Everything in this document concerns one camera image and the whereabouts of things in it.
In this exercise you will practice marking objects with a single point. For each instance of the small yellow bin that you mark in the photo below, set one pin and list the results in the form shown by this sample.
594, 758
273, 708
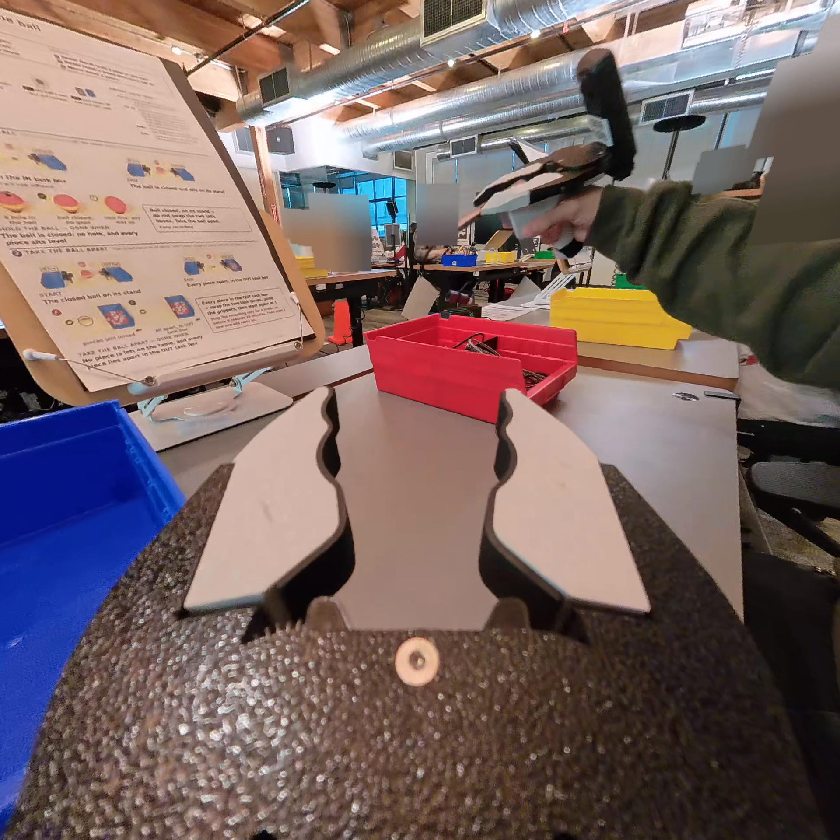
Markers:
310, 266
500, 257

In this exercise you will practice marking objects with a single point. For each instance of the blue plastic bin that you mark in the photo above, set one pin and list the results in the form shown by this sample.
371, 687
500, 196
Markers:
72, 525

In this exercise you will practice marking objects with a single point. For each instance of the black floor lamp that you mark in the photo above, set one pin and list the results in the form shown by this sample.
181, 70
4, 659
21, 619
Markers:
679, 131

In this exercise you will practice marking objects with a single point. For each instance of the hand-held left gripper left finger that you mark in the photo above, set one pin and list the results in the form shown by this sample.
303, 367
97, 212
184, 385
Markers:
262, 512

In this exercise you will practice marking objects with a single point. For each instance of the orange traffic cone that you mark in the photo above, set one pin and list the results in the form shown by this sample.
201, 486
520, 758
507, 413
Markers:
341, 325

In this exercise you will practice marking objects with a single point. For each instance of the printed instruction sheet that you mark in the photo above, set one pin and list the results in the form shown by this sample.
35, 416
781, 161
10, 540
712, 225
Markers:
131, 216

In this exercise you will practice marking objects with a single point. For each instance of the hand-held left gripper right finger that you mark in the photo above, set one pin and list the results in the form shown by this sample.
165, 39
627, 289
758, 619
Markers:
564, 518

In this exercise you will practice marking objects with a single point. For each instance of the small blue bin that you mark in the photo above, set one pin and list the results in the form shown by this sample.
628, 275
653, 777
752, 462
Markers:
458, 260

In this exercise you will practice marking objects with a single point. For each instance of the clear stand base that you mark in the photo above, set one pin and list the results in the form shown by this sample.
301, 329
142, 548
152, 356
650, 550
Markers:
216, 403

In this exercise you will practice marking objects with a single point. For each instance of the black office chair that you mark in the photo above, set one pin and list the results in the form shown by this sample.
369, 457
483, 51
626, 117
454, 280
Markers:
794, 485

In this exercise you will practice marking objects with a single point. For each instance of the person's right hand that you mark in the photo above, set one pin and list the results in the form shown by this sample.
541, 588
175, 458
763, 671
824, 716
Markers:
577, 213

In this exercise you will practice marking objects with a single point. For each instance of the instruction sheet on stand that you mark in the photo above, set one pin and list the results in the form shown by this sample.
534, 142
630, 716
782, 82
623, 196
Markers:
289, 275

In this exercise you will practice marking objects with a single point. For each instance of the silver air duct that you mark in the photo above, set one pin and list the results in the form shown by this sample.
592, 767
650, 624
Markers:
367, 65
512, 98

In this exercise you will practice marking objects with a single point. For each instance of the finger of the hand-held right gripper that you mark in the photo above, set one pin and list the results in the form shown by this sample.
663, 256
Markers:
512, 205
538, 172

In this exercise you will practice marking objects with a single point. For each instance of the person's right forearm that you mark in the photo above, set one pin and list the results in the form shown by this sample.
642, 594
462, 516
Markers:
689, 262

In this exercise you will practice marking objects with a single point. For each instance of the white paper sheets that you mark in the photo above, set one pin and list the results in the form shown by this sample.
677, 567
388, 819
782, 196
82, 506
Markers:
525, 305

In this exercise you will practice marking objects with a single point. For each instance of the large yellow plastic bin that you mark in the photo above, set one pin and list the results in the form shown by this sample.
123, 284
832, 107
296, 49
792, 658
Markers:
610, 318

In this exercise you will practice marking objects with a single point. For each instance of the red plastic bin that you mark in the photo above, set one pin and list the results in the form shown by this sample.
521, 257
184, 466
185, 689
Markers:
433, 380

